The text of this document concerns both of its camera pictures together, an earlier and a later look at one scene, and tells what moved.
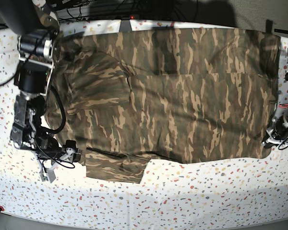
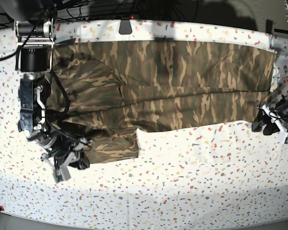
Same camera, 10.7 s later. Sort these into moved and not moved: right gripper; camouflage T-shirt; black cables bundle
Moved: camouflage T-shirt; right gripper
Not moved: black cables bundle
